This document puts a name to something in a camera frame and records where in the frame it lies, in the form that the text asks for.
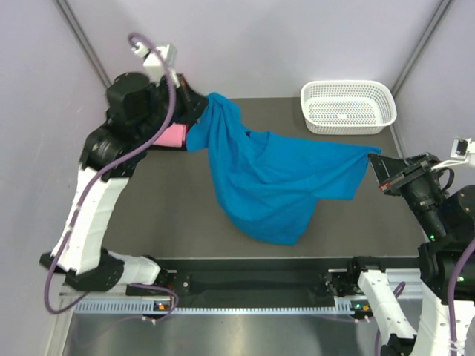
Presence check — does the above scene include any folded pink t shirt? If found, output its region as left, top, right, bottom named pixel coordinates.
left=154, top=124, right=188, bottom=148

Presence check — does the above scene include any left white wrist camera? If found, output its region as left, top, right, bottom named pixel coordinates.
left=132, top=42, right=178, bottom=82

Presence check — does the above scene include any grey slotted cable duct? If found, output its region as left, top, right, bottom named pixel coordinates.
left=74, top=298, right=372, bottom=316

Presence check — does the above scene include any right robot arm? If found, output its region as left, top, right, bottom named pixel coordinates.
left=346, top=154, right=474, bottom=355

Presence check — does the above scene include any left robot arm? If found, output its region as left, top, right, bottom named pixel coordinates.
left=39, top=72, right=170, bottom=294

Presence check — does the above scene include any blue t shirt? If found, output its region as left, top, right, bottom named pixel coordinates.
left=186, top=93, right=381, bottom=245

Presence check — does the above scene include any aluminium frame rail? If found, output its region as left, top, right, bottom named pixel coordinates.
left=55, top=264, right=125, bottom=297

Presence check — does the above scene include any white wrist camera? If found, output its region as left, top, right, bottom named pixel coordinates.
left=432, top=138, right=475, bottom=171
left=132, top=42, right=178, bottom=82

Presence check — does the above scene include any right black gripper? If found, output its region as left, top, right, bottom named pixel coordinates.
left=367, top=148, right=448, bottom=237

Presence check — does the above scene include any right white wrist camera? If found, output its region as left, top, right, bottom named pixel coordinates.
left=432, top=138, right=475, bottom=171

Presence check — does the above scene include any folded black t shirt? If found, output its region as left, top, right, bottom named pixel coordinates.
left=148, top=145, right=187, bottom=152

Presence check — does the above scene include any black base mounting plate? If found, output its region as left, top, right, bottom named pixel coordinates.
left=125, top=259, right=390, bottom=309

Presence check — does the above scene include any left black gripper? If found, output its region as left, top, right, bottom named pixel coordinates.
left=141, top=73, right=212, bottom=141

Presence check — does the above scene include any white perforated plastic basket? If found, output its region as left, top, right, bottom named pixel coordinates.
left=300, top=80, right=397, bottom=136

